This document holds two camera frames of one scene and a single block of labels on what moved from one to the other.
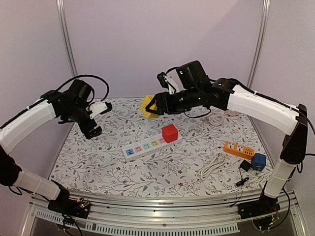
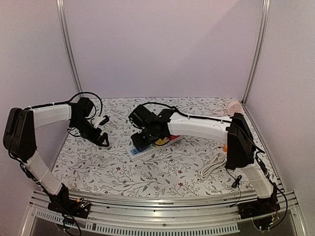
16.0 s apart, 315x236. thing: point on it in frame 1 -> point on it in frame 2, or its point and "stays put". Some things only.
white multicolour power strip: x=135 y=150 stays put
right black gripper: x=161 y=103 -> x=139 y=141
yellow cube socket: x=146 y=100 -> x=161 y=142
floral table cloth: x=208 y=152 stays put
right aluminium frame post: x=259 y=43 stays put
